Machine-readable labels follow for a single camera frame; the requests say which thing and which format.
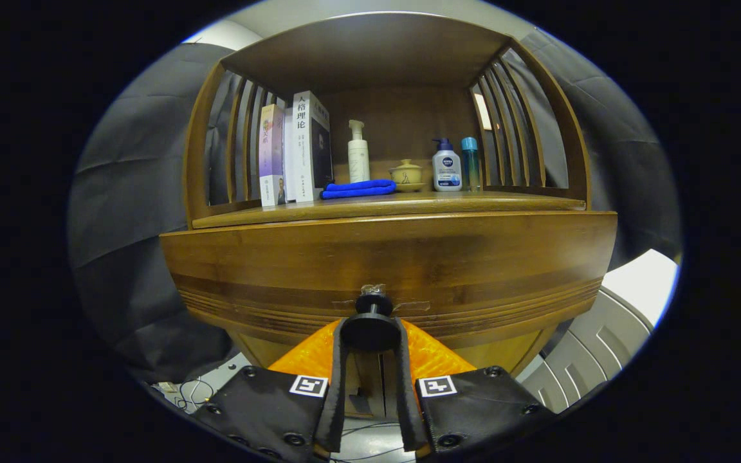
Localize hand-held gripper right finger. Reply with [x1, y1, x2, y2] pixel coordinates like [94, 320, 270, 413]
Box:
[395, 316, 558, 460]

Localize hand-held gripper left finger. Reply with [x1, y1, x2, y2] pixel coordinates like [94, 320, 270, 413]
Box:
[190, 316, 349, 463]

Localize black round drawer knob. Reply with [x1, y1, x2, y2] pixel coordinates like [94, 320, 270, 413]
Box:
[341, 283, 402, 352]

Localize wooden drawer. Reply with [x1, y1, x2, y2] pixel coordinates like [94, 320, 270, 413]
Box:
[160, 211, 619, 351]

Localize wooden countertop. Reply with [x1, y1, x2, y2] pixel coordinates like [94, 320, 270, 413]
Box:
[192, 190, 587, 230]

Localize brown wooden cabinet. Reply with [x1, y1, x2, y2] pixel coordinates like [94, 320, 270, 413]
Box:
[160, 12, 619, 425]

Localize blue folded cloth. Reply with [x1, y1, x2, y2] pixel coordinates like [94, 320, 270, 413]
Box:
[320, 179, 397, 200]

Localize yellow lidded tea cup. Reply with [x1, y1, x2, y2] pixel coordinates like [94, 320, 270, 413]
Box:
[389, 159, 426, 193]

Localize white bottle with blue cap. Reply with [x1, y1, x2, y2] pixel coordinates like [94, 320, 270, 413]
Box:
[432, 138, 463, 192]

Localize white pump bottle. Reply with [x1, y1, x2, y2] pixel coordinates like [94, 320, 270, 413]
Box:
[347, 120, 371, 183]

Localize thin white book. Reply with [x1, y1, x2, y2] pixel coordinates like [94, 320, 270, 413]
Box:
[282, 106, 297, 203]

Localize teal blue bottle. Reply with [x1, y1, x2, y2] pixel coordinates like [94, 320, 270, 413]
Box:
[461, 136, 481, 192]

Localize thick white and black book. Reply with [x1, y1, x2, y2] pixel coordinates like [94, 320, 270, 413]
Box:
[292, 90, 334, 203]

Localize purple book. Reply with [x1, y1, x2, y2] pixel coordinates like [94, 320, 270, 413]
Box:
[259, 104, 286, 208]

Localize black backdrop cloth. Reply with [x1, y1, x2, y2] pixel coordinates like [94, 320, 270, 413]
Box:
[68, 29, 683, 386]

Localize black floor cables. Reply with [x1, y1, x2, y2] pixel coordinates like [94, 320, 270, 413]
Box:
[152, 370, 410, 463]

